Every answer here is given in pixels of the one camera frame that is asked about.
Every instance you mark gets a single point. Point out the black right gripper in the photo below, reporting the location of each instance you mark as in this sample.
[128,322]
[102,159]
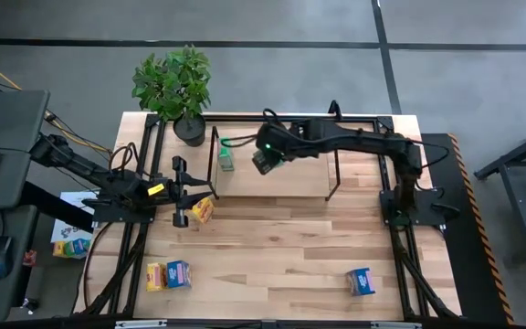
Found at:
[270,137]

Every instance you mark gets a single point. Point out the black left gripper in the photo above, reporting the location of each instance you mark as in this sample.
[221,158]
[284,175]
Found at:
[180,192]

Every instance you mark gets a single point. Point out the yellow Pops cereal box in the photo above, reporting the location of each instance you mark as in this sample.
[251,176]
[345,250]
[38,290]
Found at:
[202,210]

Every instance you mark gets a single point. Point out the blue cereal box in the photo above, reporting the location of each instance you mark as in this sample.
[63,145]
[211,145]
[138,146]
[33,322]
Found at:
[360,281]
[179,274]

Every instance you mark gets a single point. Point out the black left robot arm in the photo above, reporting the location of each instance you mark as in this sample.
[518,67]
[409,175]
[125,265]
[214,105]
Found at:
[85,166]

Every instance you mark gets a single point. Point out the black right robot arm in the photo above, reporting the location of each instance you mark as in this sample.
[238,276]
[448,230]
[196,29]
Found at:
[359,139]

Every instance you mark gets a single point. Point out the black metal wood shelf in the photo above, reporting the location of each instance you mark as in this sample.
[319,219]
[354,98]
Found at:
[290,178]

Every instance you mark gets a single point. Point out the yellow tag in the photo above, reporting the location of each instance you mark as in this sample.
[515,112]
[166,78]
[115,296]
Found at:
[155,189]

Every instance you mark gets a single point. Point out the black plant pot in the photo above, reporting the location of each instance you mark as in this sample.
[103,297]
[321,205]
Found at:
[191,131]

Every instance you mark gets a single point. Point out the green leafy plant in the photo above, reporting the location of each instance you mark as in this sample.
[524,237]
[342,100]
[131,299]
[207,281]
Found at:
[174,82]

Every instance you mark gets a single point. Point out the blue mini box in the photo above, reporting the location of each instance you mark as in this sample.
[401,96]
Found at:
[81,246]

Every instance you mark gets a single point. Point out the boxes on floor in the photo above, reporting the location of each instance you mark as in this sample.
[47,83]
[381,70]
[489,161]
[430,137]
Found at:
[69,230]

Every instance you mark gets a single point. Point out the green mini box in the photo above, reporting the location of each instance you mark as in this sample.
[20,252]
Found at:
[69,248]

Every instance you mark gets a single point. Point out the black desk leg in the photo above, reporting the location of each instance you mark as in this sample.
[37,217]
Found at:
[57,208]

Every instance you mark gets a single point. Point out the yellow mini box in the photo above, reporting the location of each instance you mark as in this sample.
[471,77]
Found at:
[58,249]

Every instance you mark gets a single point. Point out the small red object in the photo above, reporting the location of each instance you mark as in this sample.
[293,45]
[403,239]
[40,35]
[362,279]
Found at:
[29,258]

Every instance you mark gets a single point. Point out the black hazard-striped floor mat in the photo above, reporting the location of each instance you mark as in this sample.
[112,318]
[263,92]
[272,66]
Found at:
[468,274]

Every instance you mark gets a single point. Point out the dark grey metal table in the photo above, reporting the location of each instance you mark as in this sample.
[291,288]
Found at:
[518,192]

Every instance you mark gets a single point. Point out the black aluminium rig frame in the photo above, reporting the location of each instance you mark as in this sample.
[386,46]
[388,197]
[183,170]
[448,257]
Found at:
[235,118]

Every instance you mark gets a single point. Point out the black triangular bracket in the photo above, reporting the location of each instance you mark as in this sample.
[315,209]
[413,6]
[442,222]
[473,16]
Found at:
[334,109]

